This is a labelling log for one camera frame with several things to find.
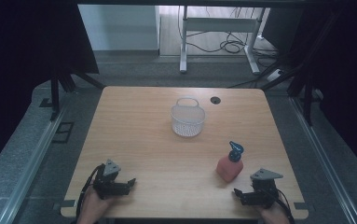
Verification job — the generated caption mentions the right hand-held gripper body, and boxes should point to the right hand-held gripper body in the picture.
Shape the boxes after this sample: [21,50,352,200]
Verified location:
[243,168,284,210]

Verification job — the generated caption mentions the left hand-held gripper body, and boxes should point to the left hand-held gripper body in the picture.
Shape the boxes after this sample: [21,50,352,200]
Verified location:
[92,159,130,201]

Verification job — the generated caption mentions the red bottle with blue pump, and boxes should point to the red bottle with blue pump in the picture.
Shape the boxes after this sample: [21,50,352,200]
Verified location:
[215,140,245,184]

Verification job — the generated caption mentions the white plastic basket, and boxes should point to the white plastic basket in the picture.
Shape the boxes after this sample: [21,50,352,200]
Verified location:
[170,96,207,138]

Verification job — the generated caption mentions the person's right hand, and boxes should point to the person's right hand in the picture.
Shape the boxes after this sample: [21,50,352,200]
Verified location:
[254,203,293,224]

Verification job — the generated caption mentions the person's left hand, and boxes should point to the person's left hand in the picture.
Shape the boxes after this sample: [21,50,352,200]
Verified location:
[76,188,116,224]

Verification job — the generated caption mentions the black metal stand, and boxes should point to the black metal stand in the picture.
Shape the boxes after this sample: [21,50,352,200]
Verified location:
[261,12,342,127]
[38,69,106,122]

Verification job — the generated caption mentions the white power strip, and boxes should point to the white power strip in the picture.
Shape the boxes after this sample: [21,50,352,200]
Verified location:
[266,68,284,83]

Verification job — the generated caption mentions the black curtain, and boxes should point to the black curtain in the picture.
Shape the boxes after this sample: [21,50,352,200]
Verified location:
[261,6,357,175]
[0,0,100,181]

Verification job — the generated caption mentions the white cabinet panel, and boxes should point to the white cabinet panel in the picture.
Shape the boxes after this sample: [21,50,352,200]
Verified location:
[77,4,161,52]

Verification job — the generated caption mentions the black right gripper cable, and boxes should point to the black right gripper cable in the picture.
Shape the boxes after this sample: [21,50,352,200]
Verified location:
[264,187,296,224]

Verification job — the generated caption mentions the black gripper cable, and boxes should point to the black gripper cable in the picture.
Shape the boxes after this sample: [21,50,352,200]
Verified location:
[75,163,105,222]
[264,187,296,224]

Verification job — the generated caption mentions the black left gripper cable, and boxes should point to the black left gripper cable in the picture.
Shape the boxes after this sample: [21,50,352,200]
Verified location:
[75,163,105,222]

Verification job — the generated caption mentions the aluminium rail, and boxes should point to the aluminium rail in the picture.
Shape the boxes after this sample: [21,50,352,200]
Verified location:
[289,96,357,224]
[0,99,68,224]

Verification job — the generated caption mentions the black floor cables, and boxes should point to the black floor cables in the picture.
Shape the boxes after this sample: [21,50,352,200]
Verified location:
[177,6,281,90]

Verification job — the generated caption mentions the white metal desk frame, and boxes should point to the white metal desk frame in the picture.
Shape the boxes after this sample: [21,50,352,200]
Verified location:
[179,5,267,76]

